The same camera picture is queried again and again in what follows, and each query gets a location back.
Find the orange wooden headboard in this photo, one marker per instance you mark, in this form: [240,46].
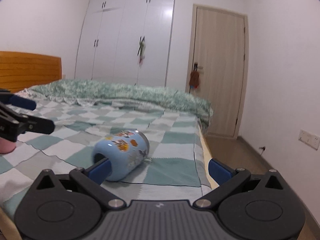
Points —
[24,70]

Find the light blue cartoon cup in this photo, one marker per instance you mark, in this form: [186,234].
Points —
[126,150]

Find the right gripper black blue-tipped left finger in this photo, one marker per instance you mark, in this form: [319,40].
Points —
[88,181]

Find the beige wooden door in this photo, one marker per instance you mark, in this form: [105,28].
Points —
[218,50]

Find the white wardrobe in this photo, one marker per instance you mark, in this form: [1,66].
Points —
[110,37]

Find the pink steel-rimmed cup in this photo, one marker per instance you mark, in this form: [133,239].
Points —
[6,146]

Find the hanging ornament on wardrobe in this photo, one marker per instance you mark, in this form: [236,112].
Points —
[141,50]

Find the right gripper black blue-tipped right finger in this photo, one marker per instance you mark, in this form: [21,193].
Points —
[229,180]

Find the wooden bed frame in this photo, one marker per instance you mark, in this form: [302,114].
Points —
[207,157]

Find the brown plush on door handle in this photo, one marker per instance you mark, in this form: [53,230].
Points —
[194,80]

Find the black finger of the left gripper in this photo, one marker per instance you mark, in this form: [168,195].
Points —
[13,124]

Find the white wall socket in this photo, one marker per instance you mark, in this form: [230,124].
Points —
[309,139]

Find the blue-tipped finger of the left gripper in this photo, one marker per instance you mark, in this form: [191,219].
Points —
[8,98]

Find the green floral duvet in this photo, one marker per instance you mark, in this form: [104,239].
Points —
[91,92]

